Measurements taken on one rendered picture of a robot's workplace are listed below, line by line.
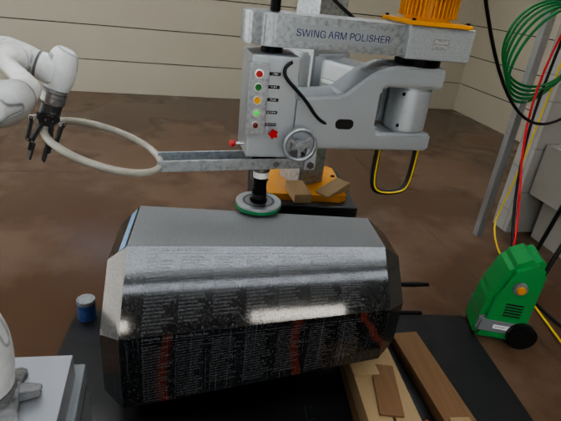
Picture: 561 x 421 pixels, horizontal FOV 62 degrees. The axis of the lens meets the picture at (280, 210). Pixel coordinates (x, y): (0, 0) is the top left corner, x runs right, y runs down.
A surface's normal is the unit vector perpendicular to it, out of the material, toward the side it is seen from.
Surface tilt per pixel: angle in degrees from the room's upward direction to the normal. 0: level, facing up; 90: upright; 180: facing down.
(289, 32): 90
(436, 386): 0
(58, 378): 3
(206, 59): 90
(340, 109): 90
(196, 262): 45
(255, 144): 90
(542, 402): 0
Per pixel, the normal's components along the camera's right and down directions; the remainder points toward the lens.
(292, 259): 0.18, -0.32
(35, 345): 0.10, -0.89
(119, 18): 0.22, 0.45
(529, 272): -0.16, 0.42
